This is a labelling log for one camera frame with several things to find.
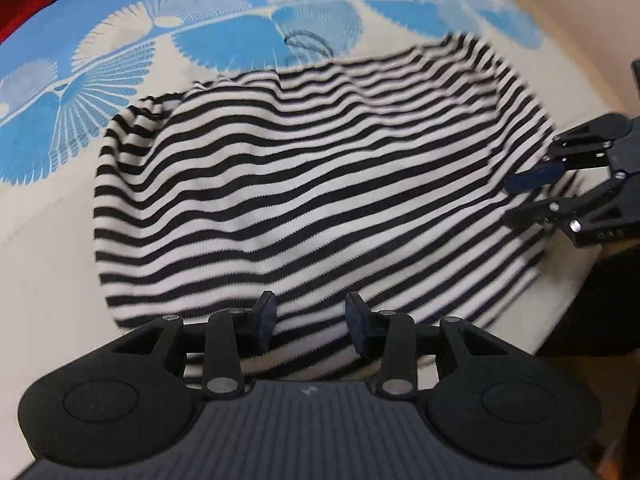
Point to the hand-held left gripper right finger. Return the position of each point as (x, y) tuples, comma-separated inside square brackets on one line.
[(357, 325)]

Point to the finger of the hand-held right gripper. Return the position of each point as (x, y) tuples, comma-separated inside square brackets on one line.
[(531, 178), (537, 214)]

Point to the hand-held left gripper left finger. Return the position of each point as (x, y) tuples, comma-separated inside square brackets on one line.
[(265, 321)]

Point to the black white striped shirt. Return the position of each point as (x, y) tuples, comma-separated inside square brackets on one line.
[(300, 185)]

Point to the blue white printed bed sheet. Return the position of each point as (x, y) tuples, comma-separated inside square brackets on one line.
[(50, 260)]

